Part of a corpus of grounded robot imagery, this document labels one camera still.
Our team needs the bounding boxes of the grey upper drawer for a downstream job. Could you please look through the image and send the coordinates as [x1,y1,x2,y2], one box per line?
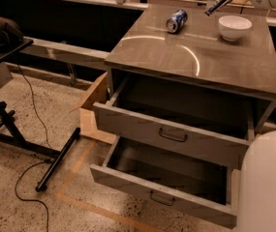
[94,75,254,169]

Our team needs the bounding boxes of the black tray on stand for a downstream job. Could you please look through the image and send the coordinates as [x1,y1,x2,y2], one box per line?
[0,37,35,73]

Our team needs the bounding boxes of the grey drawer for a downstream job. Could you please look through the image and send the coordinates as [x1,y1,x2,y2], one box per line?
[90,137,236,229]
[94,75,254,169]

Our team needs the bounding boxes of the blue rxbar blueberry wrapper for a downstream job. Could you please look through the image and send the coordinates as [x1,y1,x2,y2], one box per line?
[204,0,232,15]

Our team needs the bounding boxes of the black floor cable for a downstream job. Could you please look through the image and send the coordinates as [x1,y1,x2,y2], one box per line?
[15,63,53,232]

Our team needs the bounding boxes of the blue soda can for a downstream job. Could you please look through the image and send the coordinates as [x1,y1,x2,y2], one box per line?
[166,10,188,34]

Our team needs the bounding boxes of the white ceramic bowl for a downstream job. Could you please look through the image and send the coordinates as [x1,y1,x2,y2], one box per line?
[218,15,252,42]

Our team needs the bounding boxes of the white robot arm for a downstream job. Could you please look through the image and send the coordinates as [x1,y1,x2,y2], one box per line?
[237,0,276,232]

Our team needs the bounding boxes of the grey drawer cabinet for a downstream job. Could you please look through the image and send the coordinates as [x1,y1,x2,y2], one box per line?
[104,3,276,140]

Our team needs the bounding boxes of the cardboard box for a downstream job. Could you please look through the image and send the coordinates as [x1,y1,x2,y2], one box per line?
[73,72,115,144]

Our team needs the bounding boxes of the black folding stand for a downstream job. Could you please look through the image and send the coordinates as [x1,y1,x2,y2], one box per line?
[0,101,80,191]

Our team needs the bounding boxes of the grey metal rail beam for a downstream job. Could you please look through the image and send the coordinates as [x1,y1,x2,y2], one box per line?
[22,38,108,71]

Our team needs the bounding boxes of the grey lower drawer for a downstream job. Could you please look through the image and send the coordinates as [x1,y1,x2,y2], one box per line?
[90,137,236,229]

